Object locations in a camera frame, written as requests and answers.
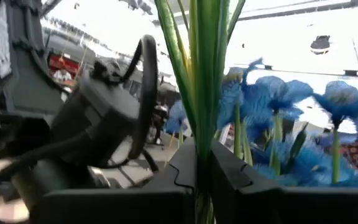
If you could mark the black round ceiling lamp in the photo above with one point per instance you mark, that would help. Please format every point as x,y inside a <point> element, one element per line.
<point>320,45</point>

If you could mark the person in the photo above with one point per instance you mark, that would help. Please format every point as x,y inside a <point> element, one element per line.
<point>62,76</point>

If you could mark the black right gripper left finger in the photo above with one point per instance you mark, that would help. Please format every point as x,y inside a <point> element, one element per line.
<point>120,208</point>

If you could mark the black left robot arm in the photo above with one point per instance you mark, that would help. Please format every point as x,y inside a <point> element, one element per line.
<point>98,118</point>

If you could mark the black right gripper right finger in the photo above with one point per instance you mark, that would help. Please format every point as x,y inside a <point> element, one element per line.
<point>291,207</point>

